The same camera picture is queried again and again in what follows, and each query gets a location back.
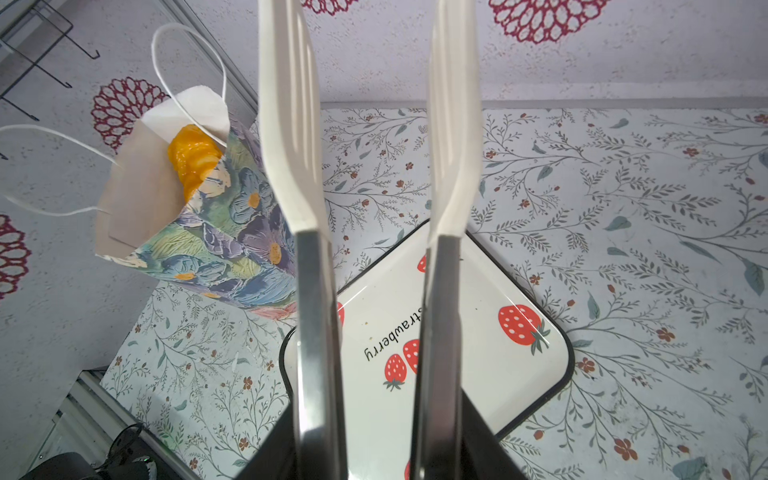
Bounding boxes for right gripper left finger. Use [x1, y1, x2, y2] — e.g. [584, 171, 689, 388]
[235, 402, 297, 480]

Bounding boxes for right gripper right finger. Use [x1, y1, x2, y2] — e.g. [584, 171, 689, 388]
[460, 392, 526, 480]

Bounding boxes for white floral paper bag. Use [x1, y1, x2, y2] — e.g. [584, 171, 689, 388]
[94, 85, 297, 320]

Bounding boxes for long twisted fake bread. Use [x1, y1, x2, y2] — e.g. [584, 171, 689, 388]
[168, 124, 223, 201]

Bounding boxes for white plastic steel tongs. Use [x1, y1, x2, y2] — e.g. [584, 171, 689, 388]
[258, 1, 482, 479]

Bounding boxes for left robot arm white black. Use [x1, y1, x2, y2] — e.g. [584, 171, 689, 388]
[21, 423, 158, 480]

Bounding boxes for white strawberry tray black rim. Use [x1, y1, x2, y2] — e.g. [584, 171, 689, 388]
[266, 223, 574, 479]

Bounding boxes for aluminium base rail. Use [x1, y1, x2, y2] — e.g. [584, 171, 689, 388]
[22, 370, 197, 479]

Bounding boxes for black wire wall rack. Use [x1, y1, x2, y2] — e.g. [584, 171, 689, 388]
[1, 0, 101, 122]

